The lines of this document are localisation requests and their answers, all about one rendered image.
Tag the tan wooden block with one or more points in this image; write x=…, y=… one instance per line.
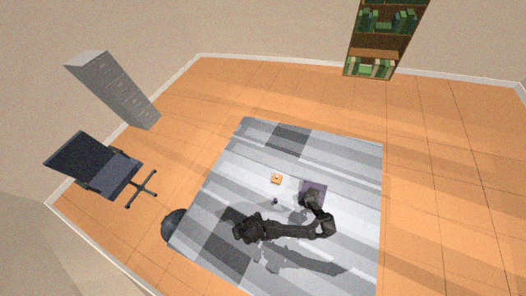
x=277, y=181

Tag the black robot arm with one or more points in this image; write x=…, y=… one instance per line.
x=274, y=229

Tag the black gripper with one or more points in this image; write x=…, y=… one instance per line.
x=248, y=222

